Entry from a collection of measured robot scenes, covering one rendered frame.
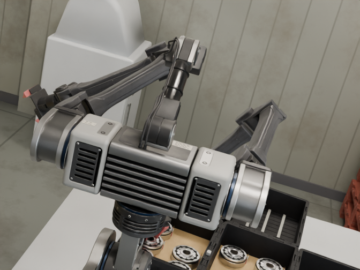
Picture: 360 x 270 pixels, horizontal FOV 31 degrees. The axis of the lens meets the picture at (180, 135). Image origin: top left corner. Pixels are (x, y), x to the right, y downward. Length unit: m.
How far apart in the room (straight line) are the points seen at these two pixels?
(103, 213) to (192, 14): 2.28
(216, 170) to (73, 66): 2.91
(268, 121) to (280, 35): 2.75
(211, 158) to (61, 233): 1.19
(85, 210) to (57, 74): 1.76
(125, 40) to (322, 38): 1.41
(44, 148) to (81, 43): 2.74
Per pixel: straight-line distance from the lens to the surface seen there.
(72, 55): 4.30
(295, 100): 4.81
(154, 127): 1.50
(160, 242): 2.40
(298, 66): 4.73
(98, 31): 4.23
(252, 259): 2.51
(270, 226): 2.76
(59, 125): 1.60
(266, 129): 1.92
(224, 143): 2.13
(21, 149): 4.66
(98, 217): 2.75
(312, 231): 3.11
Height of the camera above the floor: 2.19
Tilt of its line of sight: 24 degrees down
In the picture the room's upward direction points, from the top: 14 degrees clockwise
